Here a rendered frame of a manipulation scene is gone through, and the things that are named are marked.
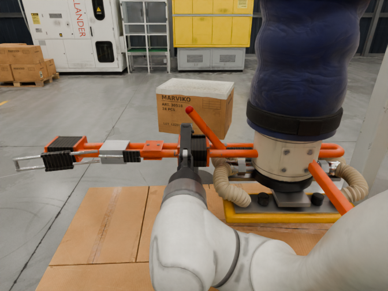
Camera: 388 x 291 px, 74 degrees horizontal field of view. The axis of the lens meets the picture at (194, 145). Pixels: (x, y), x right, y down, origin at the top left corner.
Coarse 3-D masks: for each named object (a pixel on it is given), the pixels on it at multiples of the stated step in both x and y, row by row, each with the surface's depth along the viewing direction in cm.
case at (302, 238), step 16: (208, 192) 101; (256, 192) 101; (208, 208) 93; (240, 224) 86; (256, 224) 86; (272, 224) 86; (288, 224) 86; (304, 224) 86; (320, 224) 86; (288, 240) 80; (304, 240) 80
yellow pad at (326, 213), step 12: (264, 192) 67; (228, 204) 67; (252, 204) 66; (264, 204) 65; (276, 204) 66; (312, 204) 66; (324, 204) 66; (228, 216) 63; (240, 216) 63; (252, 216) 63; (264, 216) 63; (276, 216) 63; (288, 216) 63; (300, 216) 63; (312, 216) 63; (324, 216) 63; (336, 216) 63
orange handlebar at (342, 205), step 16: (96, 144) 72; (144, 144) 72; (160, 144) 70; (176, 144) 72; (224, 144) 71; (240, 144) 71; (336, 144) 71; (320, 176) 57; (336, 192) 52; (336, 208) 50
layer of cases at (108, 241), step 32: (96, 192) 166; (128, 192) 166; (160, 192) 166; (96, 224) 140; (128, 224) 140; (64, 256) 122; (96, 256) 122; (128, 256) 122; (64, 288) 108; (96, 288) 108; (128, 288) 108
